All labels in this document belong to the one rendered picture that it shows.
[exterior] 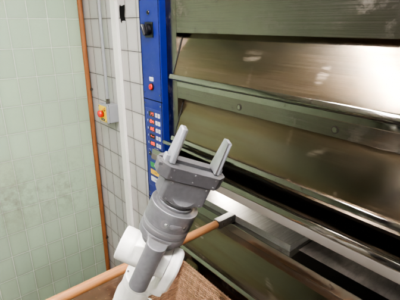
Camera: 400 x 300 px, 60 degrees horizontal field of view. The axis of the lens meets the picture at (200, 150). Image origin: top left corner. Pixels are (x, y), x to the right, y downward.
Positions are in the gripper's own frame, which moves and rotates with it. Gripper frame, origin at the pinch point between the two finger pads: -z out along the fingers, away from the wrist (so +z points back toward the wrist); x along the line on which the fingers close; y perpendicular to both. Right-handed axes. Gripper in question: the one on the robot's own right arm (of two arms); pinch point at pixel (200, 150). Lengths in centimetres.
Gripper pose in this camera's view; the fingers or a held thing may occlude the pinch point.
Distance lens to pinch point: 58.8
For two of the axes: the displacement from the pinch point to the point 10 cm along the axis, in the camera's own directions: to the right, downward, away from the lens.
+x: -8.8, -2.6, -4.0
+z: -4.0, 8.6, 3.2
